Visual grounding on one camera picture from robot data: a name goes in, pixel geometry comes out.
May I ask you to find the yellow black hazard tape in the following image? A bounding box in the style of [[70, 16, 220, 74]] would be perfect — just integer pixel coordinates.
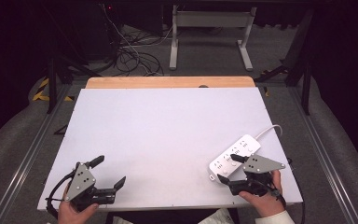
[[32, 77, 76, 103]]

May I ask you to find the black metal stand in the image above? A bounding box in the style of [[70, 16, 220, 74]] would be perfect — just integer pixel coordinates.
[[254, 8, 314, 117], [45, 54, 104, 115]]

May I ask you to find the person's white clothing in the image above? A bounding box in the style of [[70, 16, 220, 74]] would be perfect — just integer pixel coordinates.
[[111, 207, 237, 224]]

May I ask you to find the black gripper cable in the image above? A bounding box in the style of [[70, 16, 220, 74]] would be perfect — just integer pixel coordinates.
[[45, 170, 76, 219], [269, 174, 306, 224]]

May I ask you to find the person's left hand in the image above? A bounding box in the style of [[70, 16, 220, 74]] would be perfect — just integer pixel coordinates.
[[57, 184, 101, 224]]

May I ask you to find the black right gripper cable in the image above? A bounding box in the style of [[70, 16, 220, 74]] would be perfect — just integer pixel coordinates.
[[269, 174, 306, 224]]

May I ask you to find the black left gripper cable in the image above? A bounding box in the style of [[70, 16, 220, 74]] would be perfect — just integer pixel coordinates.
[[45, 170, 76, 219]]

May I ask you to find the white power strip cable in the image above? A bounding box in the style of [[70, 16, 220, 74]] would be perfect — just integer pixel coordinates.
[[255, 124, 284, 141]]

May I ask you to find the black floor cable bundle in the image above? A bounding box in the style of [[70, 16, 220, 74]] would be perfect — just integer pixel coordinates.
[[113, 27, 166, 77]]

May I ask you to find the white metal desk frame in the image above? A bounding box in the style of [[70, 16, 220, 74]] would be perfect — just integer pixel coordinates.
[[169, 4, 258, 72]]

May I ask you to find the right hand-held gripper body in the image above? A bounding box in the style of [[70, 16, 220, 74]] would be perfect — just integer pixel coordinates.
[[227, 154, 287, 198]]

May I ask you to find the white floor cable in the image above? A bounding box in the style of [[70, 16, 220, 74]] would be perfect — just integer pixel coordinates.
[[101, 4, 175, 77]]

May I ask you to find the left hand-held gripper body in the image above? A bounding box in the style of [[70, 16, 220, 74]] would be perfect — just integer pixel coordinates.
[[64, 161, 118, 213]]

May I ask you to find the white power strip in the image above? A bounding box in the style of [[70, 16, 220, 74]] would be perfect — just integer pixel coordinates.
[[208, 133, 262, 185]]

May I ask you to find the aluminium floor rail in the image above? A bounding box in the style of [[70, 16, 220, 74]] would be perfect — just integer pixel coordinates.
[[0, 83, 74, 224], [287, 86, 358, 224]]

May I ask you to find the person's right hand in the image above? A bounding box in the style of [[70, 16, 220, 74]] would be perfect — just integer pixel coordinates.
[[238, 169, 286, 218]]

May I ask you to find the white board table cover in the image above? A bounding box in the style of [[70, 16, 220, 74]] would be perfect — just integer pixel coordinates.
[[36, 86, 304, 212]]

